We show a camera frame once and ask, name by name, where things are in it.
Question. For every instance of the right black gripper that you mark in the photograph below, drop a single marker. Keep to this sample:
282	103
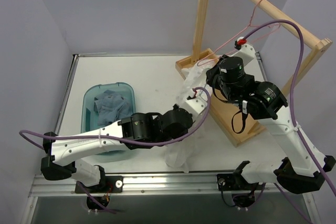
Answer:
212	77

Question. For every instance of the white garment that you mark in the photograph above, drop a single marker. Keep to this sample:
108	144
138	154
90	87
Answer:
178	154

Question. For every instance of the blue denim skirt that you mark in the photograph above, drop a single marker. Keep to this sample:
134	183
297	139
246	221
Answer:
111	106

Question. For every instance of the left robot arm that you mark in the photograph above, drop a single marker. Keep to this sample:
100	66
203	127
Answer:
65	154

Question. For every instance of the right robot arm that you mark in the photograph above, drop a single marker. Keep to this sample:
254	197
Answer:
302	169

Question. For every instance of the wooden clothes rack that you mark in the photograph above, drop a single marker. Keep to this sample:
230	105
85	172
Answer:
222	113

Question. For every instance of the teal plastic tray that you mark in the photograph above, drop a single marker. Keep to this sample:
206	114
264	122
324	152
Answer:
89	117

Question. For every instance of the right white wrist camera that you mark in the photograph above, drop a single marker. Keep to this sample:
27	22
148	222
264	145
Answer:
244	50

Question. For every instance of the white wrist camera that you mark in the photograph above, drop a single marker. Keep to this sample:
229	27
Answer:
194	104
244	50

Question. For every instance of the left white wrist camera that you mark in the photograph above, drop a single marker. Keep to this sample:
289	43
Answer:
194	104

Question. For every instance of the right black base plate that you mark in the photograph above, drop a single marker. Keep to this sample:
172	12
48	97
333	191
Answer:
230	181

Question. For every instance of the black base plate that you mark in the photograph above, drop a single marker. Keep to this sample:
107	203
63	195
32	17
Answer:
109	184
230	181

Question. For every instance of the aluminium front rail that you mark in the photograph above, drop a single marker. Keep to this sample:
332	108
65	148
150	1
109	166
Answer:
136	184

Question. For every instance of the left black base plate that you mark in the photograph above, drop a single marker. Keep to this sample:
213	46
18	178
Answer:
109	184

